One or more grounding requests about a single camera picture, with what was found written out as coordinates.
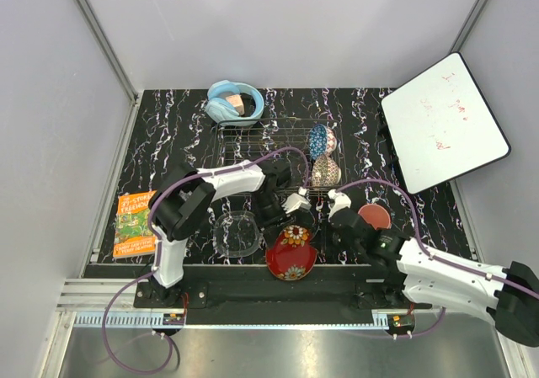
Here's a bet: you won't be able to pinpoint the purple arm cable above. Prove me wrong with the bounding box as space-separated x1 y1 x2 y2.
334 178 539 341
100 146 311 374

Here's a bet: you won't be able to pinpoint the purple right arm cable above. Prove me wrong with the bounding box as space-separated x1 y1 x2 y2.
334 178 539 341

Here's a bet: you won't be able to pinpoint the metal wire dish rack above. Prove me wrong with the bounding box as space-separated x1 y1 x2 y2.
211 117 350 189

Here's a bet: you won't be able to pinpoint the pink plastic cup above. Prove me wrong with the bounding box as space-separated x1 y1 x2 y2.
358 204 392 230

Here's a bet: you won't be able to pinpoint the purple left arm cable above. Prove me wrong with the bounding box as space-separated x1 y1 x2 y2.
100 146 311 374

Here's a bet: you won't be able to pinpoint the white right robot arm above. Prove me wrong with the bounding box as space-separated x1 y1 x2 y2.
328 208 538 348

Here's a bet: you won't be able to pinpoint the blue and red patterned bowl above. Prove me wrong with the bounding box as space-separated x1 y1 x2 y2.
308 124 337 160

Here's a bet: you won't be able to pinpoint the light blue headphones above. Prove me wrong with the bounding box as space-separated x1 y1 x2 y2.
205 80 264 127

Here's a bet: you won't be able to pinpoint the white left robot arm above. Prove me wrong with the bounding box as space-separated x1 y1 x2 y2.
148 158 292 307

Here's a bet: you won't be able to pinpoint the orange children's book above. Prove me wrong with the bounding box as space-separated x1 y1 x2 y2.
113 190 157 258

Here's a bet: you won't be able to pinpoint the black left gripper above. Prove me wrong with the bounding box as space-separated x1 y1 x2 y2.
252 192 295 250

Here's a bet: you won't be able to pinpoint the white whiteboard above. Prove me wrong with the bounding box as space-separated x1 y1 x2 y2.
382 52 510 194

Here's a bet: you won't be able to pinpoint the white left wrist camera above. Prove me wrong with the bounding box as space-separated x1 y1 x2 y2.
282 187 311 214

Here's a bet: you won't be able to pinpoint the clear glass plate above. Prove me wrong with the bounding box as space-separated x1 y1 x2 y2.
213 210 262 258

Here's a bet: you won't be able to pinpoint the brown patterned bowl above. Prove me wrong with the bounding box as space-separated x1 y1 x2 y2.
311 154 341 187

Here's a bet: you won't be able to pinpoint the pink wooden cube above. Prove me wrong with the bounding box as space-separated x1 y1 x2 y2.
225 93 245 116

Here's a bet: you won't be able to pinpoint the red floral plate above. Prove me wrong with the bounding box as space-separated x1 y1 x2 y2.
265 225 318 282

